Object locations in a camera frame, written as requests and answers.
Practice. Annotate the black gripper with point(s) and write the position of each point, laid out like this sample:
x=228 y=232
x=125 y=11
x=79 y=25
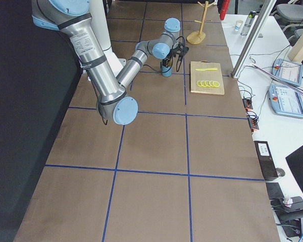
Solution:
x=167 y=61

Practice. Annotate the teal mug yellow inside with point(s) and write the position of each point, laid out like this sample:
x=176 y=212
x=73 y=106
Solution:
x=166 y=71

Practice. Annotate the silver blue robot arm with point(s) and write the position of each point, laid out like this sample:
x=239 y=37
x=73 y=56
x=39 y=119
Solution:
x=84 y=22

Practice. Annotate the white paper cup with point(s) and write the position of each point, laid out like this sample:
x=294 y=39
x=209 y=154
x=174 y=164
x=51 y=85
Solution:
x=238 y=25

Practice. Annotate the lemon slice five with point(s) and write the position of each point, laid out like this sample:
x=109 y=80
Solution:
x=199 y=84

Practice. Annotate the wooden cutting board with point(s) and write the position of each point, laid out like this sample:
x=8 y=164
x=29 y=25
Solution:
x=206 y=76

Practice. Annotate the lemon slice two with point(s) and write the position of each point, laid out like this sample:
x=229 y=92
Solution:
x=211 y=84

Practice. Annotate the yellow plastic knife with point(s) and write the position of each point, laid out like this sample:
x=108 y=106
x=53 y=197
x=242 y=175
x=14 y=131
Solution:
x=206 y=69

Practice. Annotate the lemon slice one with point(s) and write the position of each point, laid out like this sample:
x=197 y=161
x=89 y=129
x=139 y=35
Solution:
x=217 y=84

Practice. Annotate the clear water bottle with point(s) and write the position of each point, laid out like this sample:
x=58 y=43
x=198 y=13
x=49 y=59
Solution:
x=248 y=23

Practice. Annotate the orange terminal block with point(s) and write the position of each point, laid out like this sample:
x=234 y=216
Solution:
x=252 y=117

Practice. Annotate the near teach pendant tablet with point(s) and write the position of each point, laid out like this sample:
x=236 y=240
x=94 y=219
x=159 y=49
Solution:
x=285 y=101

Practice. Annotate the teach pendant tablet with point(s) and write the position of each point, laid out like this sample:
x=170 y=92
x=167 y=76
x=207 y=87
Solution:
x=287 y=71
x=285 y=101

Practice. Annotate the far teach pendant tablet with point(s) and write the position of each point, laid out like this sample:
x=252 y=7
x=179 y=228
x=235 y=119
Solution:
x=287 y=71

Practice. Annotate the black box white label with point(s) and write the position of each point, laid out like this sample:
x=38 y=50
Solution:
x=265 y=160

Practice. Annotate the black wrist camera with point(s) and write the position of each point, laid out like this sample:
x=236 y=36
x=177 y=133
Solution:
x=180 y=51

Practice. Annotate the aluminium frame post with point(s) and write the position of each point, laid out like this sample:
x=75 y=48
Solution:
x=252 y=36

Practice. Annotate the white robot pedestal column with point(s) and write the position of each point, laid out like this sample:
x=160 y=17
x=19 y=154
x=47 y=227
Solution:
x=100 y=29

